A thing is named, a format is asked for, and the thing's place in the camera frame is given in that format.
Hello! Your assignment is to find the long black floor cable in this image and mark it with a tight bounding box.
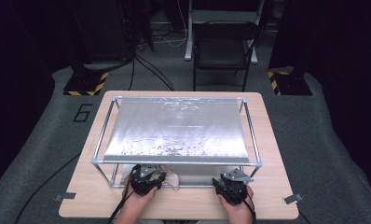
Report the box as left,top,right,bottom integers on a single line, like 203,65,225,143
14,151,82,224

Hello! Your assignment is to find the white floor cable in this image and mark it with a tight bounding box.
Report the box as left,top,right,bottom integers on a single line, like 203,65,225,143
152,0,189,49

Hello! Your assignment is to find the dark cabinet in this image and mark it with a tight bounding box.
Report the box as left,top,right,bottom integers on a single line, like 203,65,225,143
70,0,136,63

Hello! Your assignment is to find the pink textured cloth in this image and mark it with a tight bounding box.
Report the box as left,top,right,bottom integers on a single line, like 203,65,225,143
159,164,181,191

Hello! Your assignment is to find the black yellow striped stand base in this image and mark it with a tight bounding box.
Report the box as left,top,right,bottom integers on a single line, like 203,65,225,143
62,69,109,97
267,68,313,96

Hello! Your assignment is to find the right hand-held gripper black cable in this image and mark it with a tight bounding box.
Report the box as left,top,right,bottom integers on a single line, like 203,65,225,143
236,186,256,224

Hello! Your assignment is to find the grey tape piece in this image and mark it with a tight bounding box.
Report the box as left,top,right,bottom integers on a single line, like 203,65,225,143
53,191,76,202
282,193,304,205

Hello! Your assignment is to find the person's right hand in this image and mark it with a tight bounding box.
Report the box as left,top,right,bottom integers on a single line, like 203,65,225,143
218,186,254,223

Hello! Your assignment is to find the left hand-held gripper black cable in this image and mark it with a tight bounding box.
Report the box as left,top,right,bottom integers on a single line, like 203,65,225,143
108,180,135,224

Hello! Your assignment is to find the black folding chair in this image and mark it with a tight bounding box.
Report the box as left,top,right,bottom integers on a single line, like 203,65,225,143
192,21,262,92

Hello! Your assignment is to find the hand-held gripper black cable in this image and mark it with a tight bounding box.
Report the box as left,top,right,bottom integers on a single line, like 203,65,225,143
236,186,256,224
108,180,135,224

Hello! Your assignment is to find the bundle of black floor cables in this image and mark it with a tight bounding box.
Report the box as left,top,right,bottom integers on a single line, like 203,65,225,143
127,54,176,91

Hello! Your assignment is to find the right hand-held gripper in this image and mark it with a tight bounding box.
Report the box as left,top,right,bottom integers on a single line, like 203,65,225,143
212,168,254,206

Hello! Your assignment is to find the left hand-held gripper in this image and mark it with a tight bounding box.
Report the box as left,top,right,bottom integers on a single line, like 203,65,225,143
129,163,168,196

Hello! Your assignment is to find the person's left hand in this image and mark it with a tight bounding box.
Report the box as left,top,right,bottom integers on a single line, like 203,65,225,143
121,176,158,218

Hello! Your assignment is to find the silver two-tier fabric rack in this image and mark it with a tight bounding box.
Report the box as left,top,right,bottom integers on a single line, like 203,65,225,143
90,95,263,189

